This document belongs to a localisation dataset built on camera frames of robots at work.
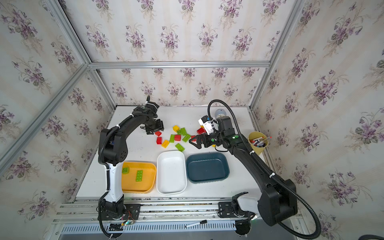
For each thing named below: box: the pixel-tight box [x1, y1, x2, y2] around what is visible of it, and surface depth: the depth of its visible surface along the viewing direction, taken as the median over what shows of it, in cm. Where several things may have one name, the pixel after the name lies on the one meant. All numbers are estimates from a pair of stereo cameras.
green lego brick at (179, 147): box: [175, 143, 185, 152], surface depth 98 cm
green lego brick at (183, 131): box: [180, 127, 187, 136], surface depth 106 cm
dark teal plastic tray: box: [186, 152, 230, 184], surface depth 89 cm
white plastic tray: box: [156, 150, 188, 195], surface depth 86 cm
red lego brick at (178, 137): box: [174, 134, 182, 142], surface depth 103 cm
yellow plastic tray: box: [122, 161, 157, 193], surface depth 85 cm
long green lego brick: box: [135, 170, 143, 182], surface depth 86 cm
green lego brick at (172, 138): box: [169, 134, 175, 143], surface depth 103 cm
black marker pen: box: [185, 219, 208, 228], surface depth 72 cm
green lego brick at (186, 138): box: [182, 134, 192, 143], surface depth 103 cm
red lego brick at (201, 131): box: [196, 127, 207, 135], surface depth 106 cm
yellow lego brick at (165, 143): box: [161, 139, 170, 148], surface depth 100 cm
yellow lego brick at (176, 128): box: [172, 125, 180, 133], surface depth 108 cm
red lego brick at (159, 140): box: [156, 136, 163, 145], surface depth 102 cm
